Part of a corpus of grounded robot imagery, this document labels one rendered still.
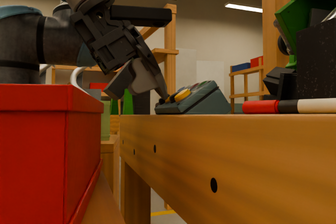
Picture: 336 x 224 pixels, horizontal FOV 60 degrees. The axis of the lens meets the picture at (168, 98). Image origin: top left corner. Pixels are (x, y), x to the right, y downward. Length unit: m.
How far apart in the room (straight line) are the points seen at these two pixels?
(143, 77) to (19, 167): 0.33
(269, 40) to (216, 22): 7.84
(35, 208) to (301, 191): 0.18
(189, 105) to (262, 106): 0.15
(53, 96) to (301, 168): 0.17
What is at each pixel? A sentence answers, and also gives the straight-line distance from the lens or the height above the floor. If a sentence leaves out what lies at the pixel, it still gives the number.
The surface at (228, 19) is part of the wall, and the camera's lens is 9.36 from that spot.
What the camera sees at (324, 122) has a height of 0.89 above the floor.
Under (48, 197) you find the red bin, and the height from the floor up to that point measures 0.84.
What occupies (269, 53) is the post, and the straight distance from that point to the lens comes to 1.28.
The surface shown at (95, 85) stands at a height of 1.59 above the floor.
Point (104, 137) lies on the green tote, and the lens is 1.28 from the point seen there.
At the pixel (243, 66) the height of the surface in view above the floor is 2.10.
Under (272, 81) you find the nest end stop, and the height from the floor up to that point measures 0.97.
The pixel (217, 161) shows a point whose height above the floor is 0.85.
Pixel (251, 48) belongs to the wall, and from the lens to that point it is 9.61.
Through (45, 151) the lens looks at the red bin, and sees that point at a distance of 0.22.
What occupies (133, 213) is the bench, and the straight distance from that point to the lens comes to 1.03.
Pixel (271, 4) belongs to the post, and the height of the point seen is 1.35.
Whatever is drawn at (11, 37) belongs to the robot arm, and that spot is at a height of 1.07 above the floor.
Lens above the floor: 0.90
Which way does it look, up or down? 3 degrees up
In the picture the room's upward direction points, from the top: straight up
